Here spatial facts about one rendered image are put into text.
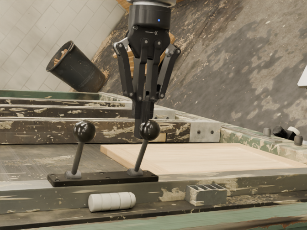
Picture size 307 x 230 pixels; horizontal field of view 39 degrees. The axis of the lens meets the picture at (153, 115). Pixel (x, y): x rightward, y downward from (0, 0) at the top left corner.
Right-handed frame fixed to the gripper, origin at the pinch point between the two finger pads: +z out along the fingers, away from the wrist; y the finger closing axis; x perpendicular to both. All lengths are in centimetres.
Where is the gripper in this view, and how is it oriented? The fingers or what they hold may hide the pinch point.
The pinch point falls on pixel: (142, 119)
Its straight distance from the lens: 80.4
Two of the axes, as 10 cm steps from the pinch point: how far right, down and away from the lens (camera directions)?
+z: -0.8, 9.9, 1.2
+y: -9.0, -0.2, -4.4
